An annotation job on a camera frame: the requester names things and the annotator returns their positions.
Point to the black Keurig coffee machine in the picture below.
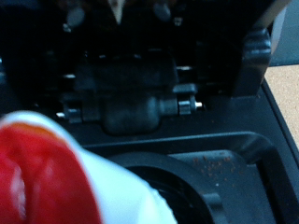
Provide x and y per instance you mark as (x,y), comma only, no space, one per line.
(124,77)

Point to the grey partition panel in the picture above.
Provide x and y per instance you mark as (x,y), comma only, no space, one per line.
(289,37)

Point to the white coffee pod red lid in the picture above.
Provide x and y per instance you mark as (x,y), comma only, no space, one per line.
(46,174)

